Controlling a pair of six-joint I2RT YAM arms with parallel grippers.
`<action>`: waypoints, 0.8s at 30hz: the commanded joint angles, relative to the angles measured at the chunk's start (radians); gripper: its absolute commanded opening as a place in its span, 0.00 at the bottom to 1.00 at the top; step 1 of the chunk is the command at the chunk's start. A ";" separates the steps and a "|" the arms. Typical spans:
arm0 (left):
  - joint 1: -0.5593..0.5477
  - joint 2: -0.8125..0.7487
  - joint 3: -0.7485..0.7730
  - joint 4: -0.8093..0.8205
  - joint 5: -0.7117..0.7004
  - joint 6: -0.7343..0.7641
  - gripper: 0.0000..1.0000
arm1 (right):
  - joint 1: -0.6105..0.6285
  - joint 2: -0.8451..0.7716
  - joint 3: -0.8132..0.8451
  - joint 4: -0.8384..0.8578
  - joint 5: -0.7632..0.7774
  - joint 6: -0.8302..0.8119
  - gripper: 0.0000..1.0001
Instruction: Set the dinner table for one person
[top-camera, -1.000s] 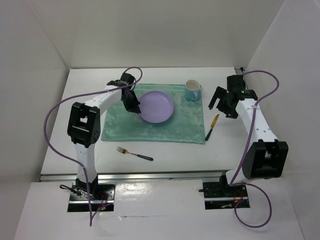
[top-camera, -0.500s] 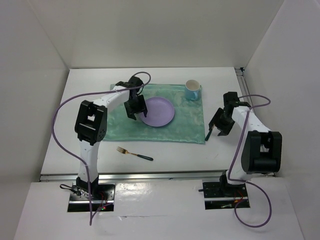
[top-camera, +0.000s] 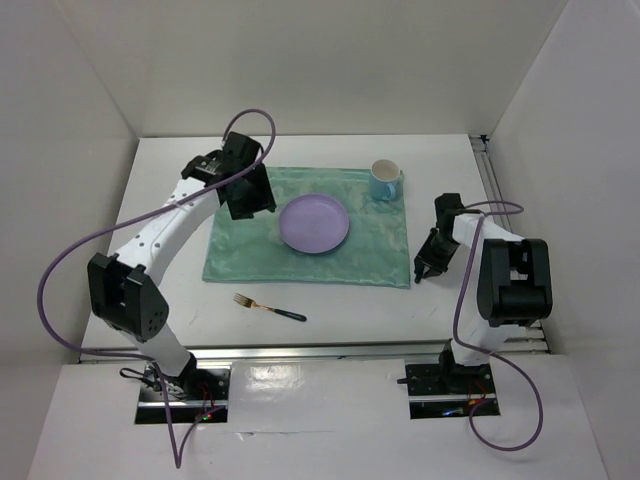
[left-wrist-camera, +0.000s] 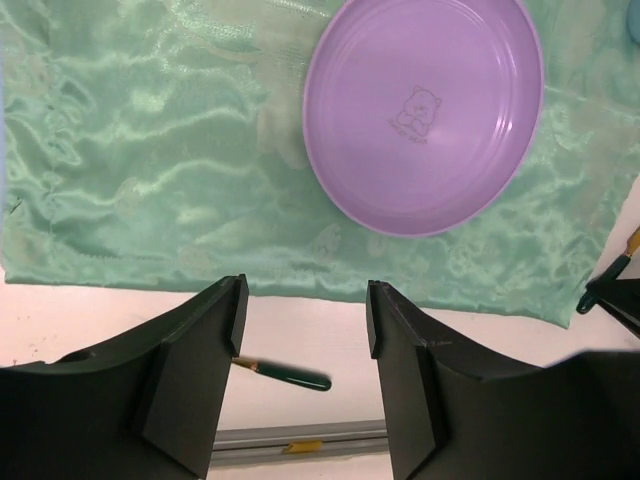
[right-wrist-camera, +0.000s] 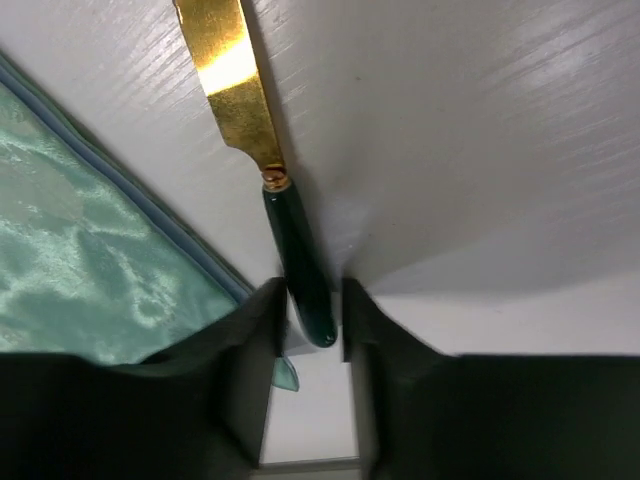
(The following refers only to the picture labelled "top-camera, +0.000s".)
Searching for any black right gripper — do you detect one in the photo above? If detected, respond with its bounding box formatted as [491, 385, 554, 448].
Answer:
[414, 228, 461, 279]

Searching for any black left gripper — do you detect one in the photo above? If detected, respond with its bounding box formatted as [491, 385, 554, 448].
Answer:
[226, 163, 276, 221]

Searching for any green satin placemat cloth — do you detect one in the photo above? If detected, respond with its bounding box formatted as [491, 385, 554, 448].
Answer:
[202, 167, 411, 289]

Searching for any purple plate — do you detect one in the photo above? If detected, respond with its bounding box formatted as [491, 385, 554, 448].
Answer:
[279, 193, 350, 255]

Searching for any light blue mug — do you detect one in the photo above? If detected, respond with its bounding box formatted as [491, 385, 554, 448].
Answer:
[369, 159, 401, 202]

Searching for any gold fork green handle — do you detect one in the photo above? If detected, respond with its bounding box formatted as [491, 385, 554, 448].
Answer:
[233, 293, 307, 323]

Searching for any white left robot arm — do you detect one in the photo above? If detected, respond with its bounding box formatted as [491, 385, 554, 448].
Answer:
[87, 132, 276, 399]

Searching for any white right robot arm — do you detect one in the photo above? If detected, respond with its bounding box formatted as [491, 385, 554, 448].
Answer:
[414, 193, 553, 394]

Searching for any aluminium right rail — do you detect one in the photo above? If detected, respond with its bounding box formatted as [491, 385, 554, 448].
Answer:
[471, 138, 553, 336]

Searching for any aluminium rail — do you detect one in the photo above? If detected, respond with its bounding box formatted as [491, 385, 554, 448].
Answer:
[471, 138, 553, 336]
[79, 330, 550, 363]

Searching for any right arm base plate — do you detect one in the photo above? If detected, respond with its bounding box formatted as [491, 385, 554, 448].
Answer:
[396, 363, 500, 420]

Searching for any aluminium front rail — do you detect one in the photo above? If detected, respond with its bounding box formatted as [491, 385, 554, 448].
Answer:
[79, 330, 550, 363]

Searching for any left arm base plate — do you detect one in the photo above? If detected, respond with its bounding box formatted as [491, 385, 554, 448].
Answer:
[119, 366, 231, 425]

